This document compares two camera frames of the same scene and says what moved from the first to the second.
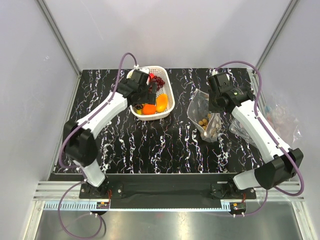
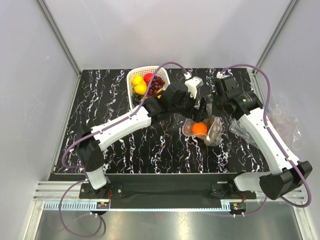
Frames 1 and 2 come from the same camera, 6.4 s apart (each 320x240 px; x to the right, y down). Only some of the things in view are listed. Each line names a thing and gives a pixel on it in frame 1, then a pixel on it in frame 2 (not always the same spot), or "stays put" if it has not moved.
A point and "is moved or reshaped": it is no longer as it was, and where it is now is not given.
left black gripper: [150, 97] to [193, 113]
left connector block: [102, 205] stays put
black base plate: [166, 191] stays put
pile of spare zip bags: [282, 120] stays put
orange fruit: [149, 109] is moved or reshaped
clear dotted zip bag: [208, 124] is moved or reshaped
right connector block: [238, 207] stays put
